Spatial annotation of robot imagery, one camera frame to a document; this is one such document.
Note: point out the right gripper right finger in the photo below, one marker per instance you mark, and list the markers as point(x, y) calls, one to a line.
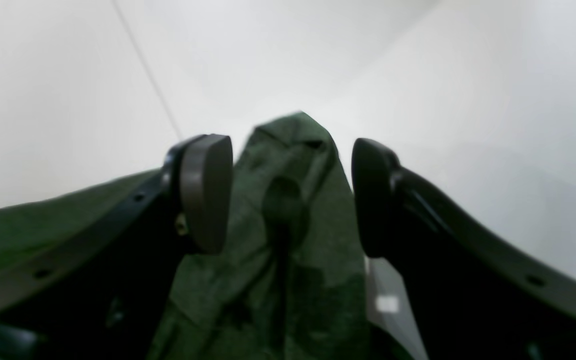
point(473, 295)

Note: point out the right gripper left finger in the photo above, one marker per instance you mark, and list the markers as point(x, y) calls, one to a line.
point(101, 294)

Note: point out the dark green t-shirt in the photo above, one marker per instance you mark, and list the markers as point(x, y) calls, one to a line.
point(289, 283)

